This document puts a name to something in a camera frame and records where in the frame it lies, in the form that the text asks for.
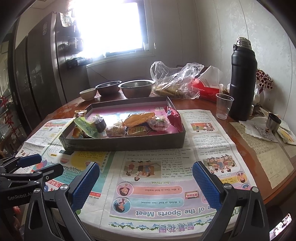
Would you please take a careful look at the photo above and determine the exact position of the yellow long snack pack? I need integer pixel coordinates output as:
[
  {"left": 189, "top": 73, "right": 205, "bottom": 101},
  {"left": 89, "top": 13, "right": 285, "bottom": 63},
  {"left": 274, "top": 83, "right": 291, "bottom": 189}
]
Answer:
[{"left": 72, "top": 110, "right": 87, "bottom": 138}]

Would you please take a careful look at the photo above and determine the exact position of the window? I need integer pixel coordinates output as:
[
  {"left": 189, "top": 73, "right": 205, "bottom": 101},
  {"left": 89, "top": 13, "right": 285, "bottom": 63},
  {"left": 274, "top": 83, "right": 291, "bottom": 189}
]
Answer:
[{"left": 68, "top": 1, "right": 151, "bottom": 61}]

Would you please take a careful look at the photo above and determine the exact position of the orange snack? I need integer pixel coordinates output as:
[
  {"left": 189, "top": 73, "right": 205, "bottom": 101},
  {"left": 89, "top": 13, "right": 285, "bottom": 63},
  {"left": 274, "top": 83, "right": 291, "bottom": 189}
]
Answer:
[{"left": 123, "top": 113, "right": 155, "bottom": 128}]

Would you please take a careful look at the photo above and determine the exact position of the large steel bowl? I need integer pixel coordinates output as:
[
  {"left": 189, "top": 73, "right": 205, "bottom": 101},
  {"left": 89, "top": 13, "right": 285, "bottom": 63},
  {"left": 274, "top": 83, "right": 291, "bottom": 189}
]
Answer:
[{"left": 118, "top": 80, "right": 155, "bottom": 99}]

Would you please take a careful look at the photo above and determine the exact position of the dried flower bouquet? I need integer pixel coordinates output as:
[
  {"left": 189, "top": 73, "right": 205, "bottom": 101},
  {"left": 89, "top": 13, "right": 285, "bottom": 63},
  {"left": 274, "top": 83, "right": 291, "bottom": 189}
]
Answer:
[{"left": 256, "top": 69, "right": 273, "bottom": 91}]

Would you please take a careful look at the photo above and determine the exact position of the student English newspaper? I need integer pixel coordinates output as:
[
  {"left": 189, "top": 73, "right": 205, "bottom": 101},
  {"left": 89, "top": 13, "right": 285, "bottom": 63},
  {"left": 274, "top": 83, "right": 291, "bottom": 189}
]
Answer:
[{"left": 18, "top": 110, "right": 255, "bottom": 240}]

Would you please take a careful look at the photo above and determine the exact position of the red tissue box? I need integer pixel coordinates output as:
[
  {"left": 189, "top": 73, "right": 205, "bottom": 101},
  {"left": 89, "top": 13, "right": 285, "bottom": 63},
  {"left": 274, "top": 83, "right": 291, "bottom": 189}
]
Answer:
[{"left": 192, "top": 66, "right": 223, "bottom": 102}]

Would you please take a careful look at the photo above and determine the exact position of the clear plastic bag with bread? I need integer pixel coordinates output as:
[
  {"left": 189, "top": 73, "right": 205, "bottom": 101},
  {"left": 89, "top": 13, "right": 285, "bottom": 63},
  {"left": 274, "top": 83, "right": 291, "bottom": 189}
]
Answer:
[{"left": 150, "top": 61, "right": 204, "bottom": 99}]

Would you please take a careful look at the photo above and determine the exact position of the red snack bar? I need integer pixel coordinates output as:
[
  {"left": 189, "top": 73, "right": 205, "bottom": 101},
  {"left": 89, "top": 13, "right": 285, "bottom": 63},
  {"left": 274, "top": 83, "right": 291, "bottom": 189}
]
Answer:
[{"left": 166, "top": 106, "right": 183, "bottom": 133}]

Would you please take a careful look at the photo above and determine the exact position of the clear plastic cup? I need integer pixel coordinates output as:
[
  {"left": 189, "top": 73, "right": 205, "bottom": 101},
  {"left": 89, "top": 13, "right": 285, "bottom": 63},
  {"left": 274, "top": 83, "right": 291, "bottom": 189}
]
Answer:
[{"left": 216, "top": 93, "right": 234, "bottom": 120}]

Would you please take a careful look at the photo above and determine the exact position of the clear red mooncake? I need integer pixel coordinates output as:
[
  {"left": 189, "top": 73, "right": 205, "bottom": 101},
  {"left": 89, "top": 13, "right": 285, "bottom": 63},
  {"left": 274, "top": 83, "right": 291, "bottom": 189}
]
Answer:
[{"left": 147, "top": 116, "right": 170, "bottom": 132}]

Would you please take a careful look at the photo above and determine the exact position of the white crumpled tissue paper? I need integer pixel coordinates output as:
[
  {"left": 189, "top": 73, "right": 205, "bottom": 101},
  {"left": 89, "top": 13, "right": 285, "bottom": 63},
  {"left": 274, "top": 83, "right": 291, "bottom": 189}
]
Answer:
[{"left": 245, "top": 115, "right": 296, "bottom": 146}]

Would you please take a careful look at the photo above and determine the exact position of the dark steel bowl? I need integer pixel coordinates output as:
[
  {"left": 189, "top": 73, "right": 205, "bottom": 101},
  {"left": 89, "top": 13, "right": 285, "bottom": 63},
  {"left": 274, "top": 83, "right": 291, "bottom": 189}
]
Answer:
[{"left": 95, "top": 80, "right": 122, "bottom": 96}]

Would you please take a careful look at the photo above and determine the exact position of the black thermos bottle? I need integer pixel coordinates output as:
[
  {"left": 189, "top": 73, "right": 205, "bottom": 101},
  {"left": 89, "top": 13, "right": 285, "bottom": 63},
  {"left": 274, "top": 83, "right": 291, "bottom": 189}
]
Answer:
[{"left": 229, "top": 37, "right": 257, "bottom": 121}]

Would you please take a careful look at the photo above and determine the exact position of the green yellow candy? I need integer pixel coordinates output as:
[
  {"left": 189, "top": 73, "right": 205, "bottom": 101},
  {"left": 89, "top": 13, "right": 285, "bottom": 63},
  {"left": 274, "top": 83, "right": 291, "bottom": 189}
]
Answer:
[{"left": 74, "top": 117, "right": 99, "bottom": 138}]

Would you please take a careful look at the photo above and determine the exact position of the small steel cup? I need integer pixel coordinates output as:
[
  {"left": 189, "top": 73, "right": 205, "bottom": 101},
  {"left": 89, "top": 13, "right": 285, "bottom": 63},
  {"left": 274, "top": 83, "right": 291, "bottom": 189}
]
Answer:
[{"left": 266, "top": 113, "right": 281, "bottom": 133}]

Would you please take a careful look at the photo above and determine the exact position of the dark cardboard box tray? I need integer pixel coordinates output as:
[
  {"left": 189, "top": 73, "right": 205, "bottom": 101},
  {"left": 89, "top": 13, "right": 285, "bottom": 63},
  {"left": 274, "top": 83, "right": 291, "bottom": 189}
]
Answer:
[{"left": 59, "top": 97, "right": 186, "bottom": 152}]

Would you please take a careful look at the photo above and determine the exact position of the clear floss cake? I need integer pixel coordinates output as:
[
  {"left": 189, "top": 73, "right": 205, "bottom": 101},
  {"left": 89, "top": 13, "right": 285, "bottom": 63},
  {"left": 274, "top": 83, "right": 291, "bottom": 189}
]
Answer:
[{"left": 105, "top": 122, "right": 126, "bottom": 138}]

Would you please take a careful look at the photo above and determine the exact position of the handwritten paper sheet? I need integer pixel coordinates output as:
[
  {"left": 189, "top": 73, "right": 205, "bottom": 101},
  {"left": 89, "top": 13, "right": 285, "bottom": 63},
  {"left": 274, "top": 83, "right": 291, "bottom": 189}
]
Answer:
[{"left": 231, "top": 122, "right": 293, "bottom": 189}]

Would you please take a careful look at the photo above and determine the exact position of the small ceramic bowl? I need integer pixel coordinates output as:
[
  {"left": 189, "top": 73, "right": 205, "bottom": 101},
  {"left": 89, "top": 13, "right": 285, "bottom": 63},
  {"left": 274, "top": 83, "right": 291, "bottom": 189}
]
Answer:
[{"left": 79, "top": 88, "right": 97, "bottom": 101}]

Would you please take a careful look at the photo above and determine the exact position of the dark refrigerator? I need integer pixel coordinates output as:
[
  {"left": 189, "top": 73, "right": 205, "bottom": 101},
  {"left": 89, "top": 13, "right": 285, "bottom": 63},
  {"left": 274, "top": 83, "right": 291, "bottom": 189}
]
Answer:
[{"left": 4, "top": 11, "right": 91, "bottom": 135}]

